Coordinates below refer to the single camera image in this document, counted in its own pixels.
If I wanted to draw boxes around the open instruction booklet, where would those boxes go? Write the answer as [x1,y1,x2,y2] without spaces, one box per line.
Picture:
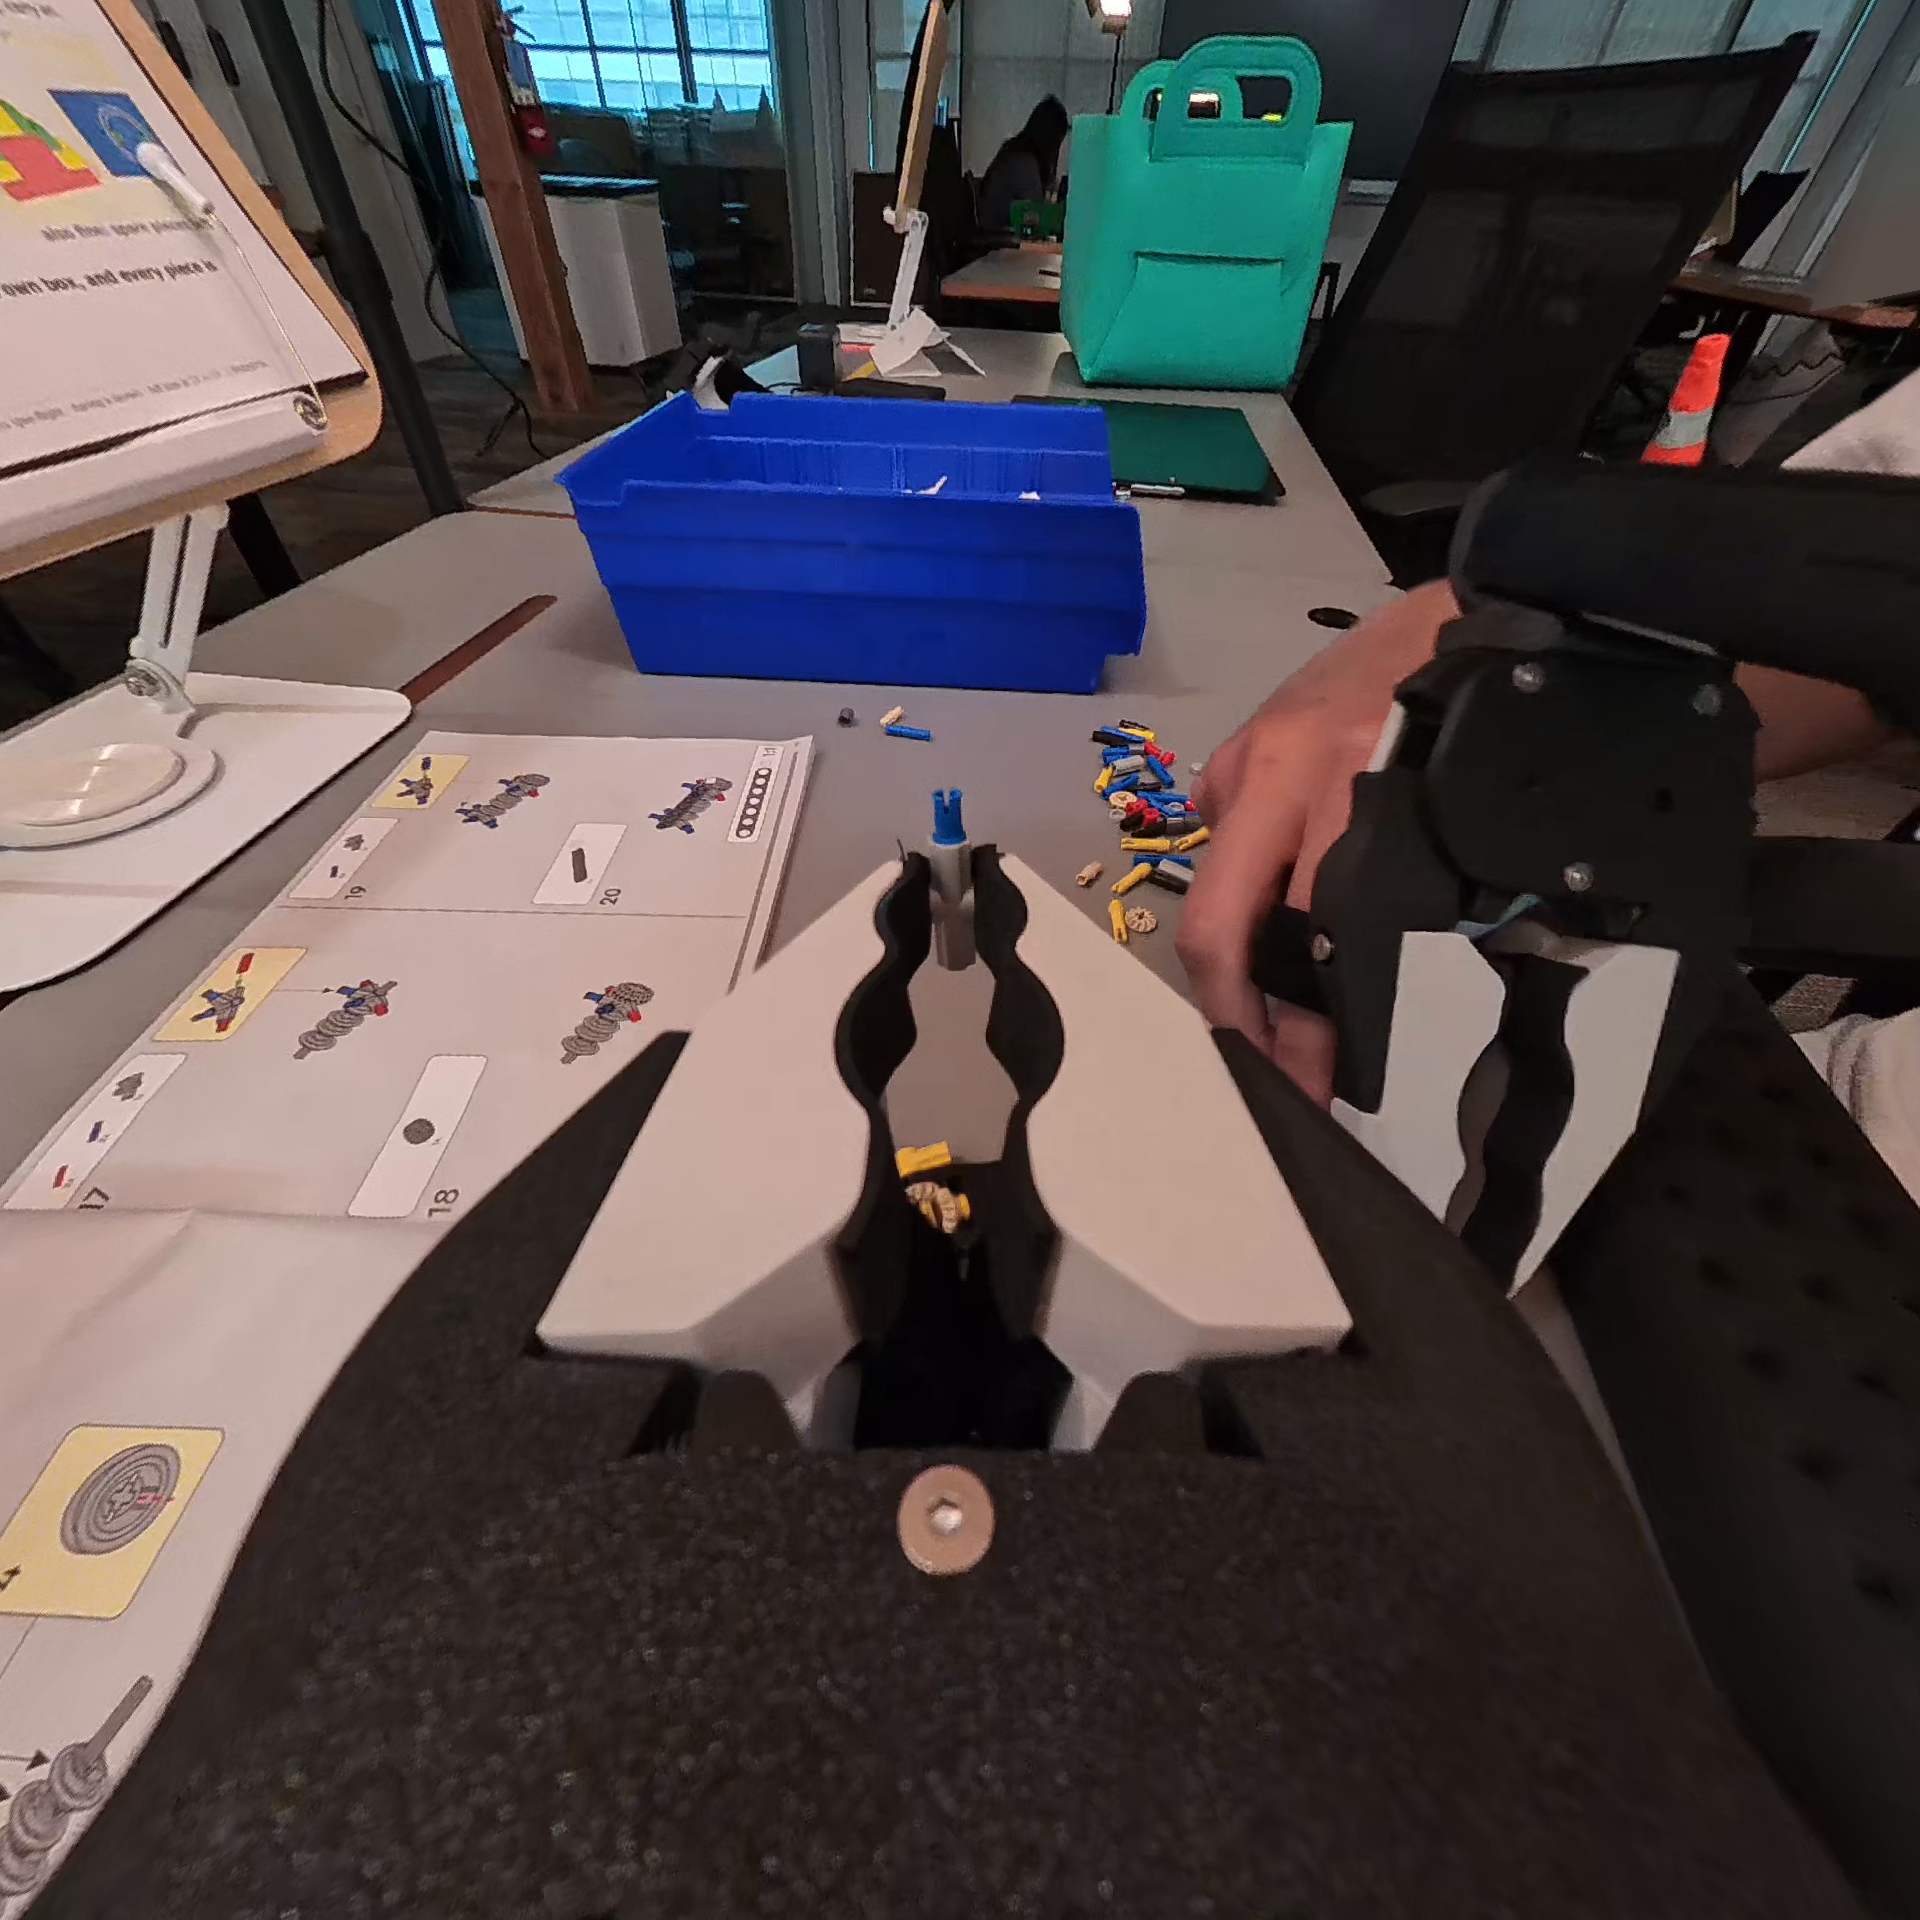
[0,731,819,1876]

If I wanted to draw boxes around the black metal pole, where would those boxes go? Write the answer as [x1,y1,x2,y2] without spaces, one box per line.
[239,0,463,520]

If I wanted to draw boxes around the person's right hand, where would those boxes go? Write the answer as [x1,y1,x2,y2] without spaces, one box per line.
[1175,578,1461,1113]

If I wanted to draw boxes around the person's right forearm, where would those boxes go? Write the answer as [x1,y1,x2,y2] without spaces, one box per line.
[1740,659,1908,781]

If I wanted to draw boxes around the black office chair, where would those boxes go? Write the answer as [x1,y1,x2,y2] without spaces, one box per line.
[1289,31,1818,586]

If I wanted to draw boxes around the orange traffic cone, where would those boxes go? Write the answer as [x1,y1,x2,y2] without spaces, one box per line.
[1638,334,1732,468]

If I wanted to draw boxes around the wooden post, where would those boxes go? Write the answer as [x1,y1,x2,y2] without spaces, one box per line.
[432,0,594,417]

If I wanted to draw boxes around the scattered lego pins and connectors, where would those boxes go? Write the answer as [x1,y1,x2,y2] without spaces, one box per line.
[1071,718,1214,943]

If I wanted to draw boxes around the long dark lego chassis assembly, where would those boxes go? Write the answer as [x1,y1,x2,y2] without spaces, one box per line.
[891,1136,977,1237]

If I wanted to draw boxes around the teal tote bag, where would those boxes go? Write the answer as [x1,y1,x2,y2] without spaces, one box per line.
[1059,31,1356,393]

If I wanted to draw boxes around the white desk stand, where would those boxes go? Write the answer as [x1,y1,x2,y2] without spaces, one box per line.
[879,0,981,379]

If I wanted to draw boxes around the printed paper sheet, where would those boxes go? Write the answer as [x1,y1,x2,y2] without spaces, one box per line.
[0,0,369,483]

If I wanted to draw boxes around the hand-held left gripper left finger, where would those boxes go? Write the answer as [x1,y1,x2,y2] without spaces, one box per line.
[536,855,962,1450]

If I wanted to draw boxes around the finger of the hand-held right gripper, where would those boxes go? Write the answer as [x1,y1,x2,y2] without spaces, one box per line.
[1331,926,1507,1234]
[1460,936,1686,1300]

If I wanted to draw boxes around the blue plastic bin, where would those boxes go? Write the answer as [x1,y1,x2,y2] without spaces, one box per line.
[556,389,1148,700]

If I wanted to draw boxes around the dark green folder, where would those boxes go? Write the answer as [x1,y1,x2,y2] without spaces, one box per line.
[1013,393,1286,502]

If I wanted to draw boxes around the white document stand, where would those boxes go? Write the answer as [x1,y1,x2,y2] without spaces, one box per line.
[0,383,413,992]

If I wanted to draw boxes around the white cabinet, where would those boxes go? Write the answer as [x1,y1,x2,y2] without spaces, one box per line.
[538,174,681,369]

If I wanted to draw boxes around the grey lego axle connector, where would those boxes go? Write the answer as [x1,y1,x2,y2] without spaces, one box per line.
[919,836,981,973]

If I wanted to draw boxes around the red fire extinguisher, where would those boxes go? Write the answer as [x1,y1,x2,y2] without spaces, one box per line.
[507,0,556,154]

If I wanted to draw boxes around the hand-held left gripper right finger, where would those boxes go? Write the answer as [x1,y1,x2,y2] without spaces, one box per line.
[965,844,1356,1450]

